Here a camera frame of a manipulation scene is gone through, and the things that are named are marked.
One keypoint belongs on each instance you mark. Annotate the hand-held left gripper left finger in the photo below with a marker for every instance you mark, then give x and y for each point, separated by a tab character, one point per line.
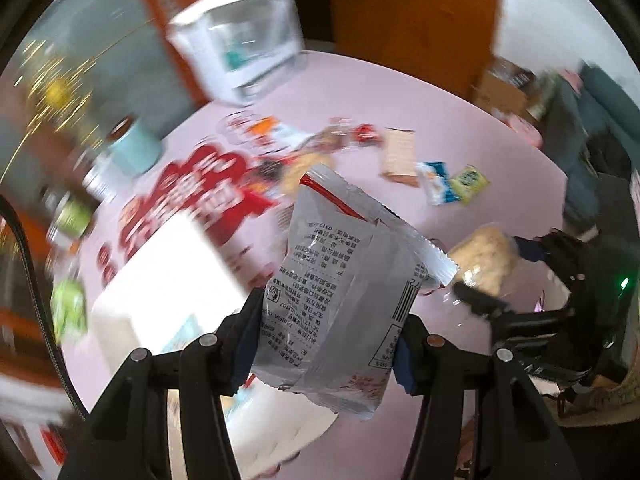
244	352

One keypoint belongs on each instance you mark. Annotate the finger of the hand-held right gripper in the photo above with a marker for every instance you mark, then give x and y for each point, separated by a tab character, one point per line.
477	300
527	248

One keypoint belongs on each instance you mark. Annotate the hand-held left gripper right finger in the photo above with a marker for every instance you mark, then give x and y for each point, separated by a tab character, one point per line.
404	362

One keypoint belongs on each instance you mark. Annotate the clear bag of yellow puffs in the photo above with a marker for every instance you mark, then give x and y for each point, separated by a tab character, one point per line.
482	255

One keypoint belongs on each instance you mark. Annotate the silver snack packet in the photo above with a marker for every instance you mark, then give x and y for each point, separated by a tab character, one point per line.
340	285

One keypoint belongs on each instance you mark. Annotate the clear red snack packet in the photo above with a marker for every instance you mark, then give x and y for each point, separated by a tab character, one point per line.
300	172

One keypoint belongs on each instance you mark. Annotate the white storage bin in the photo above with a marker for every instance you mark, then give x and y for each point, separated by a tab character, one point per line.
200	60

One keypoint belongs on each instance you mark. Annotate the pink printed tablecloth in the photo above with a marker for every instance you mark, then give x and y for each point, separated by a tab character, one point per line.
500	200

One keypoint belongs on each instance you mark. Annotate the green yellow snack packet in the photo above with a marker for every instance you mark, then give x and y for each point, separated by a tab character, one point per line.
470	182

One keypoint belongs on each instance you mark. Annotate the woven basket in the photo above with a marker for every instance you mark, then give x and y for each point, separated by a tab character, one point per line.
605	405

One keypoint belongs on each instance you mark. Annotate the blue white snack packet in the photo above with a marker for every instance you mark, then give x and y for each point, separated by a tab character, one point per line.
435	182

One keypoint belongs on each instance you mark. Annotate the white box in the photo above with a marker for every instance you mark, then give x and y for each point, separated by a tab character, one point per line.
165	270

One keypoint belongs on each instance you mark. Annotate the pink container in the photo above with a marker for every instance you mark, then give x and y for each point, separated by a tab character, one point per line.
525	130

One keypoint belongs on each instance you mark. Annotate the dark sofa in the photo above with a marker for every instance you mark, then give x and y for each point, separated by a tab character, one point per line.
585	130

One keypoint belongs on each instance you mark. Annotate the brown biscuit packet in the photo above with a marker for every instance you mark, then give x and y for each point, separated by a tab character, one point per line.
400	157

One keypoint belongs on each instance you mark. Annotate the cardboard box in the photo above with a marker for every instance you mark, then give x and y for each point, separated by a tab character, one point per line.
500	90

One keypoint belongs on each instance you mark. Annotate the clear packet of nuts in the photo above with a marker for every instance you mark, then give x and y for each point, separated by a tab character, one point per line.
325	142

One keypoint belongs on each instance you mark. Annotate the orange white snack packet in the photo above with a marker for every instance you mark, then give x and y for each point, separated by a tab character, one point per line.
270	130

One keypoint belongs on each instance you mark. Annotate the teal cup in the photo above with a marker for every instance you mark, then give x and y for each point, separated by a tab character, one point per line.
135	152

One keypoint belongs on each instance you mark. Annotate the brown wooden cabinet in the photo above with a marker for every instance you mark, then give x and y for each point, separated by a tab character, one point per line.
410	15

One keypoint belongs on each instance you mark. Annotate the orange wooden frame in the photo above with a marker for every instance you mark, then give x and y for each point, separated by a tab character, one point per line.
175	25

